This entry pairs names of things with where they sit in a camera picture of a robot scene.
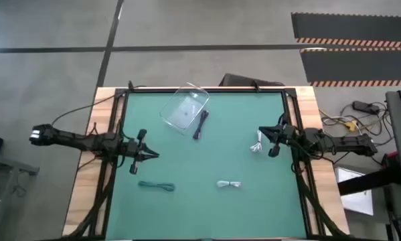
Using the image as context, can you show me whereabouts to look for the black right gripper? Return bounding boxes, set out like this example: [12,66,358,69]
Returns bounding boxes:
[258,115,298,158]

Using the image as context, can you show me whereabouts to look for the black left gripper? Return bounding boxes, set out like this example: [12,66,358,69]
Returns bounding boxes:
[121,129,160,175]

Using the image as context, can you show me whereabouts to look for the white USB-C cable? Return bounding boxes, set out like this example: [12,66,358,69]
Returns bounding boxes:
[216,180,242,189]
[249,129,263,153]

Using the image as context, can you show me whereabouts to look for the dark green USB-C cable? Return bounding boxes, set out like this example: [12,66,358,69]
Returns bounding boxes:
[138,180,176,193]

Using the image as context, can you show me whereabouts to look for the clear plastic container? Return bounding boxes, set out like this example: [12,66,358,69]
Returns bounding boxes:
[159,82,210,135]

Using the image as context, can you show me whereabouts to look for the black purple USB-C cable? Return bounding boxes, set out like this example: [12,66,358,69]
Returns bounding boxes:
[192,109,210,141]

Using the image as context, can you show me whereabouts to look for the black box behind table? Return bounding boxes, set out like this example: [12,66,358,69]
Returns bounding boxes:
[219,73,285,88]

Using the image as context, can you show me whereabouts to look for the green table mat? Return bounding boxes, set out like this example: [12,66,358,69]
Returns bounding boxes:
[105,92,307,240]

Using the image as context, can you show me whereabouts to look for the black power adapter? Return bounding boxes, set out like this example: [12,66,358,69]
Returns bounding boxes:
[352,100,381,115]

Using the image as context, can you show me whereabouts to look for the black beam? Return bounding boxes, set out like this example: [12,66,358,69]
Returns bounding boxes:
[337,165,401,197]

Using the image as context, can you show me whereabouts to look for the black hazard-striped floor mat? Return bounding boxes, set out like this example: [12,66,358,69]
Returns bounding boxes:
[291,12,401,48]
[299,48,401,88]

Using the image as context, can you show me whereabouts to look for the white paper sheet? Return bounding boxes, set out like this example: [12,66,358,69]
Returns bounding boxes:
[333,166,374,216]

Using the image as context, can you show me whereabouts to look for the grey side table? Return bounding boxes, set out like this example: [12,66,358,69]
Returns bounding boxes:
[0,150,40,241]

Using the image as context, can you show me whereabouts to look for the black aluminium table frame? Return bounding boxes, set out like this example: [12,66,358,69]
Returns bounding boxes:
[64,86,350,241]

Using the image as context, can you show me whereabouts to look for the tangled floor cables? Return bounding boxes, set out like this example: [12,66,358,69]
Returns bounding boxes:
[319,101,394,148]

